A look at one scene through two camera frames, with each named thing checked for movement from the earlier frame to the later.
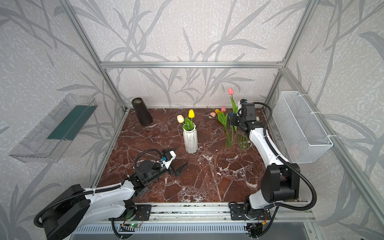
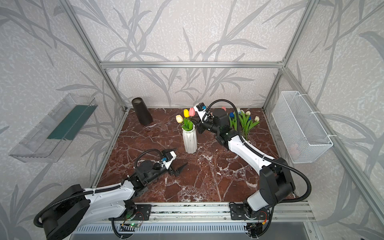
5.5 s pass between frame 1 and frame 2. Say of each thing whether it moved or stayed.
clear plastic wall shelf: stayed
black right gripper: moved
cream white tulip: stayed
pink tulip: moved
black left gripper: stayed
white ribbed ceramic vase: stayed
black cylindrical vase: stayed
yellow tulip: moved
